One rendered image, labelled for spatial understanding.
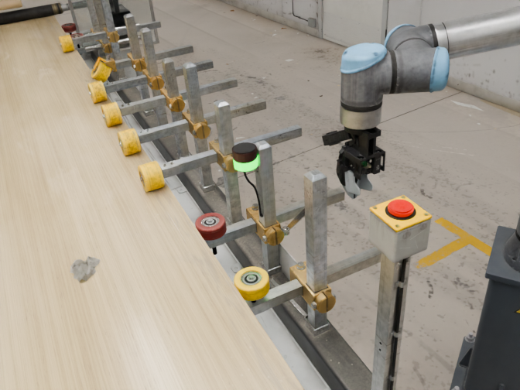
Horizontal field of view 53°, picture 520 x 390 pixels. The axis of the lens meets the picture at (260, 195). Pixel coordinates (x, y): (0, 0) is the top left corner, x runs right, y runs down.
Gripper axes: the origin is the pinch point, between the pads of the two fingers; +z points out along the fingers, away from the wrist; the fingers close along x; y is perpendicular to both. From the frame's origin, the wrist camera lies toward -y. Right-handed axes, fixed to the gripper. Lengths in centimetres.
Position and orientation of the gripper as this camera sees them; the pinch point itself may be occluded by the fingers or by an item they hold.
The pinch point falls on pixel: (351, 192)
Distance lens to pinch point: 132.3
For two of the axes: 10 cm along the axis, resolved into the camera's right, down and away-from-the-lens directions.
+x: 8.7, -3.2, 3.7
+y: 4.8, 4.6, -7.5
